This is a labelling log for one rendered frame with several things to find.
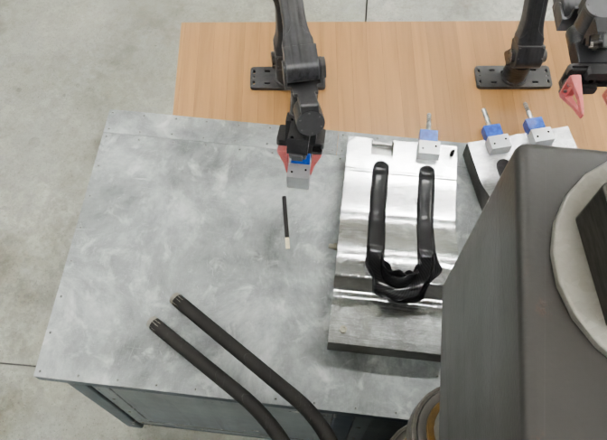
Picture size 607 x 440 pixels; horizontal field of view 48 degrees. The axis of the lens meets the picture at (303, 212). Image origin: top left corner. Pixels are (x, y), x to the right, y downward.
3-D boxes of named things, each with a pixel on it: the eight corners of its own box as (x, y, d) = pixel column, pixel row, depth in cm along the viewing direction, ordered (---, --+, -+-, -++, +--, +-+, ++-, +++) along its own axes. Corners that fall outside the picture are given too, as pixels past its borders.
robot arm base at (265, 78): (326, 70, 175) (325, 49, 178) (247, 71, 175) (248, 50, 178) (325, 89, 182) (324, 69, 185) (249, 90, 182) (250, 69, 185)
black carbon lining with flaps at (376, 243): (370, 163, 163) (374, 143, 155) (438, 171, 163) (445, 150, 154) (359, 303, 148) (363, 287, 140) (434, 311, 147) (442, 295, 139)
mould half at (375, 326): (346, 154, 173) (350, 125, 161) (450, 164, 171) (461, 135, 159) (326, 350, 151) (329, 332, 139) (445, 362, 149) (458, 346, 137)
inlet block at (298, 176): (294, 137, 162) (294, 126, 157) (315, 139, 162) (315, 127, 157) (286, 187, 157) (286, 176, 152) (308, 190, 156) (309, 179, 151)
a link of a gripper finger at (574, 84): (615, 107, 127) (605, 65, 131) (576, 107, 127) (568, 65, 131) (601, 126, 134) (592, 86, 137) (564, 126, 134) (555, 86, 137)
